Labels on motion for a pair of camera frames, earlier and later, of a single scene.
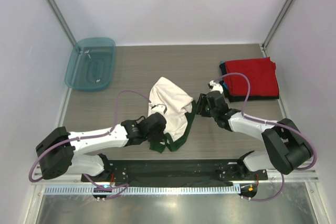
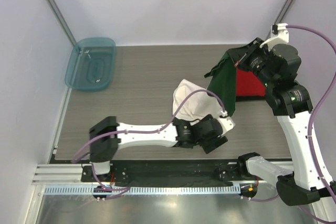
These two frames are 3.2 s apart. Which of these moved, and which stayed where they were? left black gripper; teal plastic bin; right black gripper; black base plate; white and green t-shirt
Moved: left black gripper; right black gripper; white and green t-shirt
Stayed: teal plastic bin; black base plate
